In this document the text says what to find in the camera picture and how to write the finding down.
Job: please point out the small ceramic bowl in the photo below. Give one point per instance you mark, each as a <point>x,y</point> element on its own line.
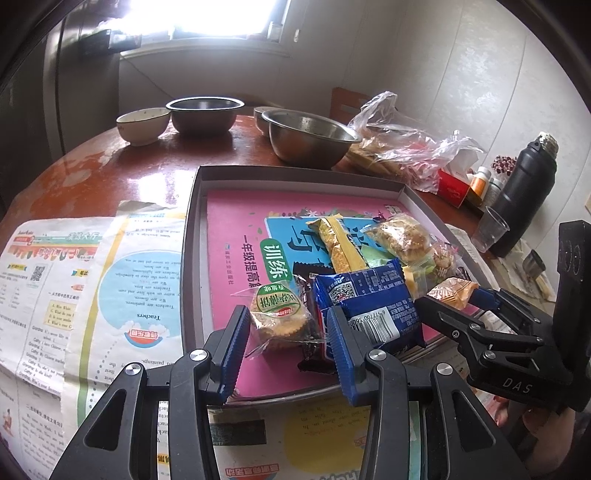
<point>141,129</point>

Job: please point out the black thermos bottle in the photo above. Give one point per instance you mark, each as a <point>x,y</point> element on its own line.
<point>526,194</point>

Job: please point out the newspaper with red header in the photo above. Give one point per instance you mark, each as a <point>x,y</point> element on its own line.
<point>41,286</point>

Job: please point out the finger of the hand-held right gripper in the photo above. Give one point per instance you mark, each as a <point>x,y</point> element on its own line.
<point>461,332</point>
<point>485,296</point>

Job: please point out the small steel bowl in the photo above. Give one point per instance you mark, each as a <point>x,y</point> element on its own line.
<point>203,120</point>

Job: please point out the brown chocolate bar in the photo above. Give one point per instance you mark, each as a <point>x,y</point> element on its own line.
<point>314,272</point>

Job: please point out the clear plastic cup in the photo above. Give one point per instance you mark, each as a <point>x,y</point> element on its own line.
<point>489,230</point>

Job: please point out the brown wooden chair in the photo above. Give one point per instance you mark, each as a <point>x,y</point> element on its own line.
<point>344,104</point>

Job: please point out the red tissue box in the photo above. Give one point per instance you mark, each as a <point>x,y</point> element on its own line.
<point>455,187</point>

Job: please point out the small white pill bottle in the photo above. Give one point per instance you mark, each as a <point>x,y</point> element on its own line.
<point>495,187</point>

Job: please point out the person's right hand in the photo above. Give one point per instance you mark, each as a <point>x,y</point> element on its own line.
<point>549,438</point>

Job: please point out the pink workbook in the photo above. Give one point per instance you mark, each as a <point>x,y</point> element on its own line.
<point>231,258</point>

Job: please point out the red white flower ornament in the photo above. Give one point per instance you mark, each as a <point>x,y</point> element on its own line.
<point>503,164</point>

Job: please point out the grey cardboard box tray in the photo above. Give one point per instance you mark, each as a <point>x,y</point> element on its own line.
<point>295,177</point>

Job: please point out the small dark chocolate packet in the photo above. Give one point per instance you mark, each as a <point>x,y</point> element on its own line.
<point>304,288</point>

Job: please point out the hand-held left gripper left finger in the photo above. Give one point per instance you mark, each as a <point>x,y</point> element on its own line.
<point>233,355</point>

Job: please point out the orange pill bottle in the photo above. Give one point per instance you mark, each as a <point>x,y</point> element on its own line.
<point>479,184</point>

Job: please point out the large steel bowl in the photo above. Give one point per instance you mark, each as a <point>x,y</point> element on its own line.
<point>314,147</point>

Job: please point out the steel thermos cup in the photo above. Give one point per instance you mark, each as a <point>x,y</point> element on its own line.
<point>534,265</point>

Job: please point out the green label cake packet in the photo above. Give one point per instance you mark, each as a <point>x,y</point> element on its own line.
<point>277,316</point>

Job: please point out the blue biscuit packet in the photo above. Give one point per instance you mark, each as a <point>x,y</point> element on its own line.
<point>374,295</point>

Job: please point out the orange cracker packet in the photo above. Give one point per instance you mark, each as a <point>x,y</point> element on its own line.
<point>450,293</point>

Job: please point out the newspaper with cartoon pictures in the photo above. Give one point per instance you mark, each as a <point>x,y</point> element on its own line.
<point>138,286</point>

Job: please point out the clear yellow cookie packet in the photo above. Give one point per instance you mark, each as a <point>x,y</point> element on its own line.
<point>438,263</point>

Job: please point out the clear plastic bag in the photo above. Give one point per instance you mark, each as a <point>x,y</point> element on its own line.
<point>397,147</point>

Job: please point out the bright window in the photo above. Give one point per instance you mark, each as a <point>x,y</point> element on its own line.
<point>194,18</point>

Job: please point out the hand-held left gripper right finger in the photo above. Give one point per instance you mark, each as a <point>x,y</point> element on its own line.
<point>346,360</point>

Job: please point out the long yellow wafer packet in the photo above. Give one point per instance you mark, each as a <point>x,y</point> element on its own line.
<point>339,244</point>

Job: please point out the dark refrigerator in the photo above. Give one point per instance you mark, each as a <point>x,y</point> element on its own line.
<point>60,92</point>

